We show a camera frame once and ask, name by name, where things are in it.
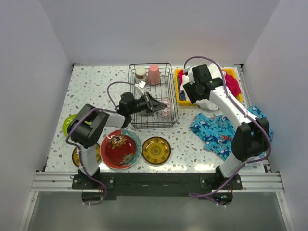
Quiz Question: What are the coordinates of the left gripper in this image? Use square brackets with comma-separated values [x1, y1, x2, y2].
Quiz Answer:
[128, 92, 167, 115]

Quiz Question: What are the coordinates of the blue patterned bowl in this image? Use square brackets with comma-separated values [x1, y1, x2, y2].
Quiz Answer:
[161, 98, 174, 120]

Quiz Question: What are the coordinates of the pink cup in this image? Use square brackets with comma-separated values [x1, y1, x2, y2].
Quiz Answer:
[147, 65, 160, 85]

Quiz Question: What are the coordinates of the wire dish rack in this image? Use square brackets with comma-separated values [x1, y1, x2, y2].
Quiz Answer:
[128, 63, 179, 129]

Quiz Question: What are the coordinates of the metal cup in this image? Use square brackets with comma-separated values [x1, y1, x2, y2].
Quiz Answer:
[135, 66, 147, 84]

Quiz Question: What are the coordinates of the red bowl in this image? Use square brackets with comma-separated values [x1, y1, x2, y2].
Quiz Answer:
[104, 134, 137, 165]

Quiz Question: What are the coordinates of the light blue bowl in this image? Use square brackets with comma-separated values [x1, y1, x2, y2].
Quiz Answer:
[140, 111, 160, 117]

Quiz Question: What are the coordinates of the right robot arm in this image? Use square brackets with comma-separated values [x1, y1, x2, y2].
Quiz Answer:
[183, 64, 272, 189]

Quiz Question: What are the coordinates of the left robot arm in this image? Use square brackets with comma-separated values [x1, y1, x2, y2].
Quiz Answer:
[65, 92, 167, 189]

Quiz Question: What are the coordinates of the white towel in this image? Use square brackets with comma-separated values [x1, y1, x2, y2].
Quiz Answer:
[180, 64, 222, 111]

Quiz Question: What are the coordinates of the yellow plastic bin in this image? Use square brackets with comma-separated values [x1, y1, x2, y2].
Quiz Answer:
[174, 67, 240, 106]

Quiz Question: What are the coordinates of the red cloth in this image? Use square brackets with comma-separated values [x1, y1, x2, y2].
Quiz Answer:
[175, 69, 242, 102]

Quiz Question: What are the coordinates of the blue patterned cloth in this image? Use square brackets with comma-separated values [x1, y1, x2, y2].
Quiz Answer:
[189, 105, 274, 168]

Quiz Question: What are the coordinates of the right yellow patterned plate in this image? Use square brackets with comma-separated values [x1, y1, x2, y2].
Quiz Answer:
[141, 136, 171, 165]

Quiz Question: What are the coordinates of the yellow patterned plate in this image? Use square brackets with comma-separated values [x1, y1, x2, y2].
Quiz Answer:
[72, 143, 101, 167]
[141, 136, 171, 165]

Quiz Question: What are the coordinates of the red and blue plate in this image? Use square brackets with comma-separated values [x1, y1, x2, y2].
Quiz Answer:
[100, 129, 142, 170]

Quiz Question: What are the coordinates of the left yellow patterned plate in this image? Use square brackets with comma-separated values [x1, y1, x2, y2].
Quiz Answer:
[72, 143, 101, 167]

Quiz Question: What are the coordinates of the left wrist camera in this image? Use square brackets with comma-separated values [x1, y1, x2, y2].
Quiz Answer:
[135, 80, 146, 96]

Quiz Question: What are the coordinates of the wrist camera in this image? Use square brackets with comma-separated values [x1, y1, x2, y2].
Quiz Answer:
[135, 80, 146, 96]
[182, 67, 194, 85]

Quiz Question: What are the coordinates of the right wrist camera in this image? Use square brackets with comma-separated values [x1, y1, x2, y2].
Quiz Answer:
[182, 67, 194, 85]

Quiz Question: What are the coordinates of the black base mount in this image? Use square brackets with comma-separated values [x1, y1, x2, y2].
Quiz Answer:
[71, 172, 243, 205]

